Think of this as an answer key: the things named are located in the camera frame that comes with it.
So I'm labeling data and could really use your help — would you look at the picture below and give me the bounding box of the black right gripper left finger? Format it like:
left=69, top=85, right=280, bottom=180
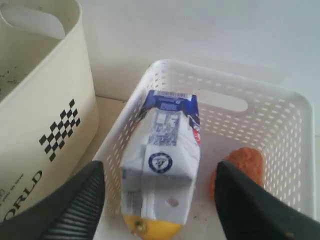
left=0, top=160, right=105, bottom=240

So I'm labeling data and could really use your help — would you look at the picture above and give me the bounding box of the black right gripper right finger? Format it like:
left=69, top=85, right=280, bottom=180
left=214, top=160, right=320, bottom=240

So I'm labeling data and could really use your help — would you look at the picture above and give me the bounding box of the yellow lemon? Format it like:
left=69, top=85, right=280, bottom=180
left=123, top=214, right=184, bottom=240

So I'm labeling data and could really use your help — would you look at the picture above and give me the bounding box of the blue white milk carton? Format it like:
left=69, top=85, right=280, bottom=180
left=120, top=90, right=201, bottom=225

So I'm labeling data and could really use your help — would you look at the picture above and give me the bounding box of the white perforated plastic basket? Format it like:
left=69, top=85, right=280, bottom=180
left=94, top=60, right=319, bottom=240

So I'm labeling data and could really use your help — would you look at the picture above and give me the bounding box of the cream plastic bin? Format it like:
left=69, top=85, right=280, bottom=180
left=0, top=0, right=99, bottom=221

